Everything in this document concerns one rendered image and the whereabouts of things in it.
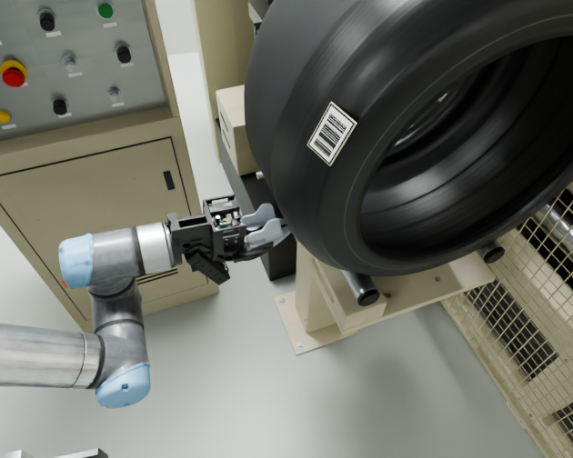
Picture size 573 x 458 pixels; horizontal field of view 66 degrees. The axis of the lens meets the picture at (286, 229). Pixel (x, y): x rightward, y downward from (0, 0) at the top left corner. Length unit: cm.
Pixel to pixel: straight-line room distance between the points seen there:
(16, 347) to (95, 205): 82
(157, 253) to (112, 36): 63
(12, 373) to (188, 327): 126
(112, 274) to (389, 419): 125
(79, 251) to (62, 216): 74
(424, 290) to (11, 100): 104
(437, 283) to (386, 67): 61
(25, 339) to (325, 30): 52
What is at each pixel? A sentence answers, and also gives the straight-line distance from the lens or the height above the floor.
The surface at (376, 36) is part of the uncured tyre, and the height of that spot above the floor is 139.
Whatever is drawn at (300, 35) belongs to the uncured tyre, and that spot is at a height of 135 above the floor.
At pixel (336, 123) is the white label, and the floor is 131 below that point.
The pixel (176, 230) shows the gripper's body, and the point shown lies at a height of 111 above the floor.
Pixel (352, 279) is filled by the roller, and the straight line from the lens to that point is 85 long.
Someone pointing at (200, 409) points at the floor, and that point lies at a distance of 172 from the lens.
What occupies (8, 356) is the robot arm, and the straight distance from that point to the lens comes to 64.
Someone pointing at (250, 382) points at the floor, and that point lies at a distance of 173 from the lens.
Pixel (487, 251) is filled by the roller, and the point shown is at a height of 91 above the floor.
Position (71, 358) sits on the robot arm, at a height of 107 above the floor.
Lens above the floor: 162
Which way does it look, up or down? 51 degrees down
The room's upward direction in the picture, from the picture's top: straight up
